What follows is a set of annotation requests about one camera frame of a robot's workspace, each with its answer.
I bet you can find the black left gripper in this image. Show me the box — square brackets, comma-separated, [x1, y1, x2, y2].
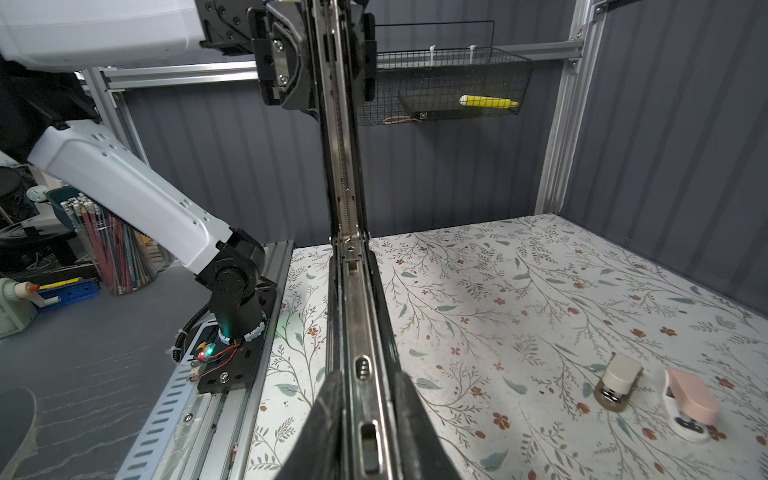
[194, 0, 379, 112]

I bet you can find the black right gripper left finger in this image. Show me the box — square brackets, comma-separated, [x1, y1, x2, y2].
[276, 371, 344, 480]

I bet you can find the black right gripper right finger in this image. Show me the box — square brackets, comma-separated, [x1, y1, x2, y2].
[394, 372, 460, 480]

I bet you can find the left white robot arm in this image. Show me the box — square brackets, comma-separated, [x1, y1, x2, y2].
[1, 1, 376, 344]

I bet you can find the pink mini stapler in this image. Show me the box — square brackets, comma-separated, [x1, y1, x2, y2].
[661, 368, 720, 443]

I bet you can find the yellow marker pen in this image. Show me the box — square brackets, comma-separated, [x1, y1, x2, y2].
[459, 95, 520, 110]

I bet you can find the cup of coloured pencils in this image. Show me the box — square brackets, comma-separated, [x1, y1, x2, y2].
[60, 193, 157, 295]

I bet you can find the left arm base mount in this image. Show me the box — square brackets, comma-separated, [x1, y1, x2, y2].
[170, 280, 278, 394]

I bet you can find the black wire basket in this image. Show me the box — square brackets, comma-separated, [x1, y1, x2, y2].
[357, 20, 533, 127]

